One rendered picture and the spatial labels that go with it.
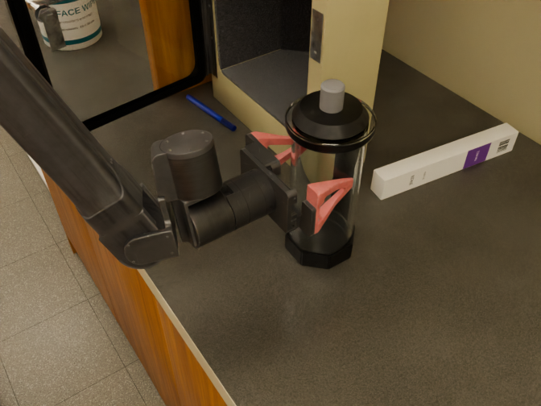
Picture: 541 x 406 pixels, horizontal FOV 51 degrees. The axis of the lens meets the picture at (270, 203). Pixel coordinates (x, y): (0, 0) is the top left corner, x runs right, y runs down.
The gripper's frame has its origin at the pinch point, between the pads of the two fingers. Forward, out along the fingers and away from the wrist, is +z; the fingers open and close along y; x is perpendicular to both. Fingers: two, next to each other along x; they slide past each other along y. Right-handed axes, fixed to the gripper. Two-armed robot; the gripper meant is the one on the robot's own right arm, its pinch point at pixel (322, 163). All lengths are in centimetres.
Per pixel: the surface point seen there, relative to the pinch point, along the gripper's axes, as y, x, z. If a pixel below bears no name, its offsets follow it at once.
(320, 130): -2.3, -7.8, -2.9
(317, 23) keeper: 11.3, -12.3, 7.0
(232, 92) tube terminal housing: 34.4, 10.5, 7.0
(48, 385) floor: 63, 110, -44
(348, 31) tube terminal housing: 10.0, -10.7, 11.2
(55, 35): 36.0, -7.8, -20.3
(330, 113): -1.0, -8.5, -0.4
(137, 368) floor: 54, 110, -20
